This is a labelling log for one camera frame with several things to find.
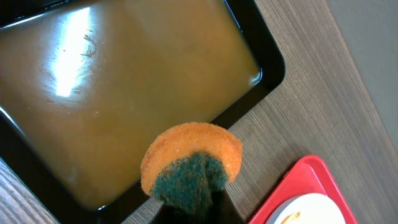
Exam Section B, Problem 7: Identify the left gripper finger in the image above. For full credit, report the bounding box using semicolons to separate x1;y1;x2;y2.
150;190;246;224

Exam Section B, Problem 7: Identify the orange green sponge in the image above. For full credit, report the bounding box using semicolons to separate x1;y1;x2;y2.
141;122;243;216

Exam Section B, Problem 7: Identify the white plate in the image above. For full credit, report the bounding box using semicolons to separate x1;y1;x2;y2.
265;193;346;224

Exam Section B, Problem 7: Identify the red plastic tray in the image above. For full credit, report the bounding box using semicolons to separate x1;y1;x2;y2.
249;155;358;224

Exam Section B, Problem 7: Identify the black water basin tray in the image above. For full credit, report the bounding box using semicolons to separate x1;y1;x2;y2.
1;1;285;223

